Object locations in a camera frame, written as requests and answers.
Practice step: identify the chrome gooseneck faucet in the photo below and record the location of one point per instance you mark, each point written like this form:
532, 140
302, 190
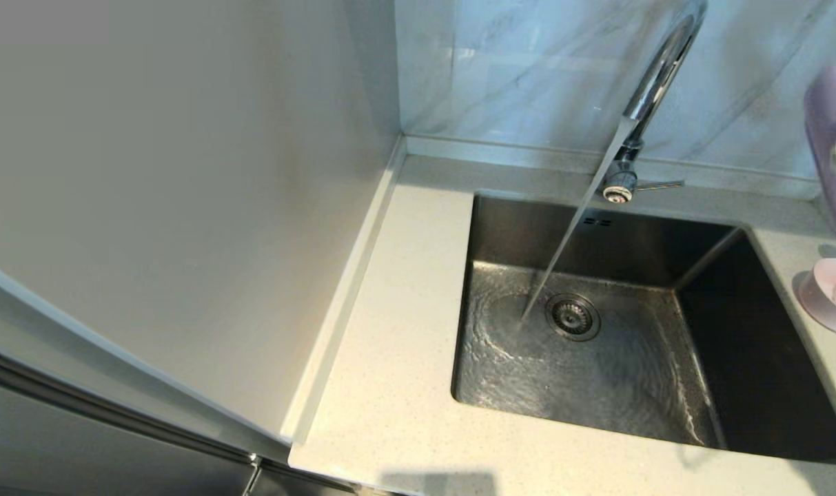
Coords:
659, 69

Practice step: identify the pink bowl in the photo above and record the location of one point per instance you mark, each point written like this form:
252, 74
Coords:
821, 296

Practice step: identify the stainless steel sink basin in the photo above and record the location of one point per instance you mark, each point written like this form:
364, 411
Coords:
624, 386

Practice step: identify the white grey appliance door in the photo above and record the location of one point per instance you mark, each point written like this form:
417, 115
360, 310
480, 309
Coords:
59, 441

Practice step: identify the round metal drain strainer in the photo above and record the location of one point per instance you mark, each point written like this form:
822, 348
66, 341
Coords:
573, 317

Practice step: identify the lavender round plate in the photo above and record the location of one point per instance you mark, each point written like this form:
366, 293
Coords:
834, 110

